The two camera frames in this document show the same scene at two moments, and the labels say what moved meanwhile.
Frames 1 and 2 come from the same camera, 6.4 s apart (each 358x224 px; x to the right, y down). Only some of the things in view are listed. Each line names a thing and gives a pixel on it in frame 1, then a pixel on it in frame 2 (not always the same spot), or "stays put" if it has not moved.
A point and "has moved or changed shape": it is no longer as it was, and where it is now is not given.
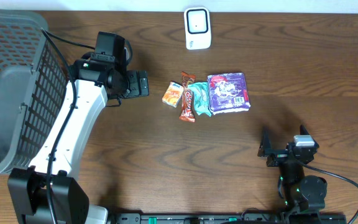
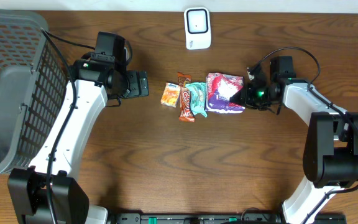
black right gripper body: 278,157 -> 257,98
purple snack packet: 227,93 stays put
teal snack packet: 201,98 has moved or changed shape
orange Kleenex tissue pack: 173,94 has moved or changed shape
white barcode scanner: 197,28 stays put
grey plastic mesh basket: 22,82 stays put
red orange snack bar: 187,111 has moved or changed shape
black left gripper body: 140,83 stays put
